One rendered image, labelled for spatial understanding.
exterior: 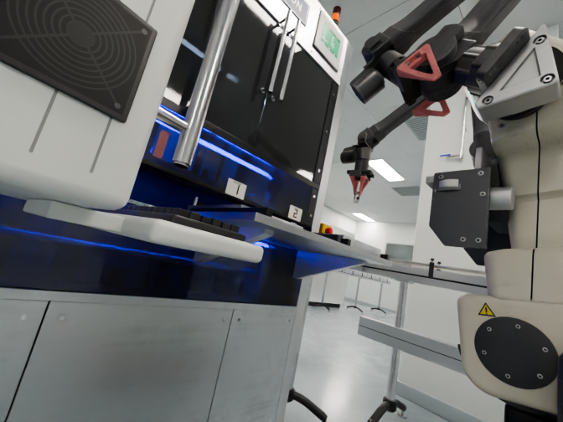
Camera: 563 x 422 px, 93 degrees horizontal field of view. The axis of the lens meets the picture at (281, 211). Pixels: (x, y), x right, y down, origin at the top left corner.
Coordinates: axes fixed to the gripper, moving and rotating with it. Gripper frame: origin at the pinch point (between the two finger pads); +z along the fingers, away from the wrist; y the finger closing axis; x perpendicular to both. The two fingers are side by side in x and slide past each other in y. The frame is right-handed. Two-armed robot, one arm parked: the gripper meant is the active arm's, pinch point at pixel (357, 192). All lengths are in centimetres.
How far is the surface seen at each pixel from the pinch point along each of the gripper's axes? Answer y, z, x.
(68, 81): -3, 21, 99
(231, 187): 37, 10, 35
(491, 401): -65, 93, -129
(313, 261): 15.4, 31.1, -3.2
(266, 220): 2, 25, 58
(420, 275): -22, 26, -79
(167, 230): -4, 32, 86
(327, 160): 23.4, -22.5, -16.3
